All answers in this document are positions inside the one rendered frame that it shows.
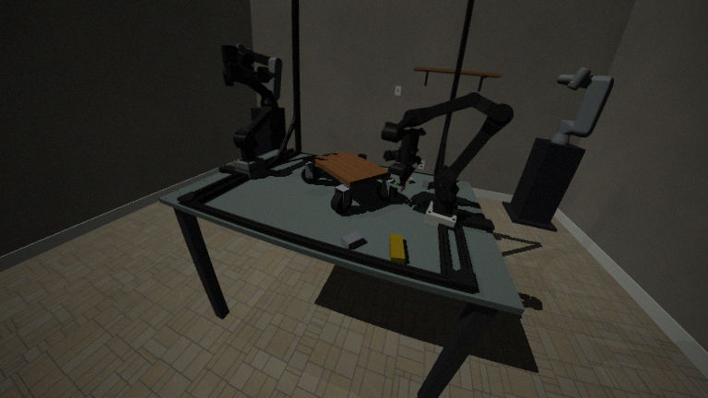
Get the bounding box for yellow rectangular block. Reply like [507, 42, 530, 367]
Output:
[389, 233, 406, 264]

